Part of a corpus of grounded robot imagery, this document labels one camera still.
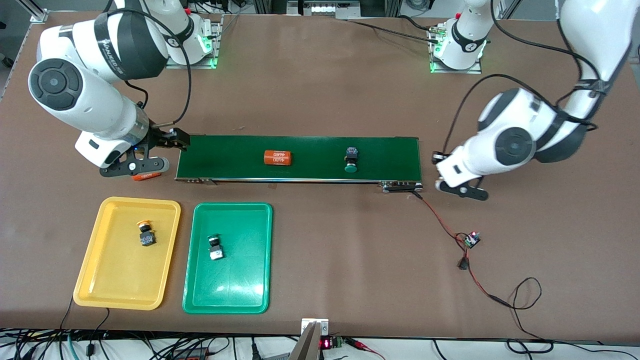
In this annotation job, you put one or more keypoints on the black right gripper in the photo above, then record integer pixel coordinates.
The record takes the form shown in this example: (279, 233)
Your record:
(159, 138)

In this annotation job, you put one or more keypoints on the orange 4680 battery cylinder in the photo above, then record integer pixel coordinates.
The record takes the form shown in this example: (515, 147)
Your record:
(277, 157)
(149, 176)

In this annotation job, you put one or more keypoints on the green push button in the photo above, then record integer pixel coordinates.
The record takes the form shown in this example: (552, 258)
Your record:
(216, 250)
(351, 161)

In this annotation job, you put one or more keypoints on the yellow push button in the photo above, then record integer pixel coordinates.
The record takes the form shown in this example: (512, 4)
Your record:
(146, 237)

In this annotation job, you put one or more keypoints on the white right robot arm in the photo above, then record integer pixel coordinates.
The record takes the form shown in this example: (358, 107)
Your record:
(95, 105)

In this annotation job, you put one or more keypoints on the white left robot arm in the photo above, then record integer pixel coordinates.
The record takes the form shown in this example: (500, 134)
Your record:
(510, 140)

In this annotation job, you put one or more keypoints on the small controller circuit board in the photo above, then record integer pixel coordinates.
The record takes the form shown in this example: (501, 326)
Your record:
(472, 240)

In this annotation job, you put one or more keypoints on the green conveyor belt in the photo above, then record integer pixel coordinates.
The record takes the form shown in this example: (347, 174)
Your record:
(310, 157)

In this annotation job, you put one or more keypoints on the yellow plastic tray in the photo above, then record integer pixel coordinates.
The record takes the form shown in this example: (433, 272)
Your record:
(120, 270)

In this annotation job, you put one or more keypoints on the green plastic tray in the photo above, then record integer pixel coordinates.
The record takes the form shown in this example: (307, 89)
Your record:
(235, 280)

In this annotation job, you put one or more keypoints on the aluminium corner profile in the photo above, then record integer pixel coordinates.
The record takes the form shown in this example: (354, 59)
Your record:
(37, 14)

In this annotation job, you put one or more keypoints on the red clip lead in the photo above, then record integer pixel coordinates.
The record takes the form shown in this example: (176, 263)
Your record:
(360, 344)

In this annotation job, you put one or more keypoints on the red digit display module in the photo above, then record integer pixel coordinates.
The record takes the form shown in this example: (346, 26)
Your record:
(327, 343)

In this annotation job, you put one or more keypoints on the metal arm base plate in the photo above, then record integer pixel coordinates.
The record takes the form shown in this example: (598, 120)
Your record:
(457, 71)
(217, 50)

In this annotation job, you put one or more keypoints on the aluminium frame rack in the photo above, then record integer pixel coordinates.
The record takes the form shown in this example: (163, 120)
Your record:
(330, 7)

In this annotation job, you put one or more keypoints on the silver mounting bracket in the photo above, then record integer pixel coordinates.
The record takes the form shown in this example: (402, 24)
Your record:
(322, 324)

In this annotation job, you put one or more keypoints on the grey camera stand beam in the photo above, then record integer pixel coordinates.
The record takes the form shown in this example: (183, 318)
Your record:
(306, 347)

